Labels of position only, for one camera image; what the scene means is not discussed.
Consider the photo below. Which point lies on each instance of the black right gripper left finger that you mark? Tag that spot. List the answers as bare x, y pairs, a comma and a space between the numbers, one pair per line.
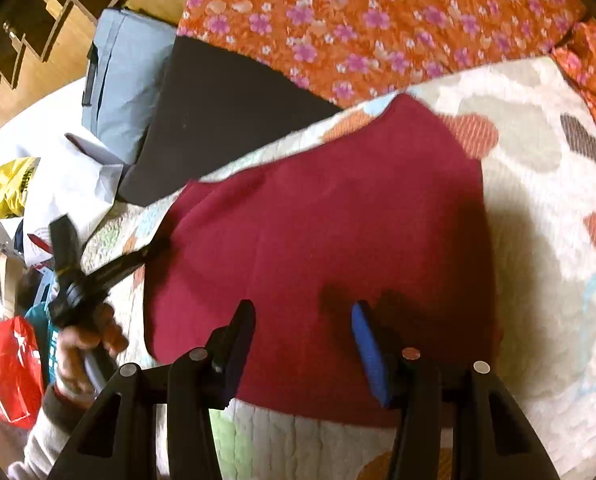
117, 437

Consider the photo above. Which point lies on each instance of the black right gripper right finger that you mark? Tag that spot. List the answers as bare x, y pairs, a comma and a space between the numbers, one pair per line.
491, 437

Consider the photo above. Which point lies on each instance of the maroon red sweater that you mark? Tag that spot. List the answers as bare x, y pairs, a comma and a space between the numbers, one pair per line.
392, 214

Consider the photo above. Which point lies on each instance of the grey sleeved left forearm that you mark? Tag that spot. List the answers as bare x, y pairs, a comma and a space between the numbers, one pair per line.
60, 413

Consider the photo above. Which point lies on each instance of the person's left hand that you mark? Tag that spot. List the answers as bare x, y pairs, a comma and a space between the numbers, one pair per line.
72, 344

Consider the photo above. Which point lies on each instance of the teal patterned box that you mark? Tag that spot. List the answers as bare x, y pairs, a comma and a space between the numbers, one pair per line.
46, 336

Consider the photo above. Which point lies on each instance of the red plastic bag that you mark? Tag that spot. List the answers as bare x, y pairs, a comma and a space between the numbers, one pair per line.
21, 376

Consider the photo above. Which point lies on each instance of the yellow plastic bag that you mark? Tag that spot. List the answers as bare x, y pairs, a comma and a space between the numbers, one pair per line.
15, 176

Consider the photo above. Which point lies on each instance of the grey blue fabric bag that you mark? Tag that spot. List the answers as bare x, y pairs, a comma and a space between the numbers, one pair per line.
126, 63

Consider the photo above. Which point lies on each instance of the orange floral bed sheet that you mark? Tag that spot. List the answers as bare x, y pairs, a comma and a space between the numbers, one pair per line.
349, 51

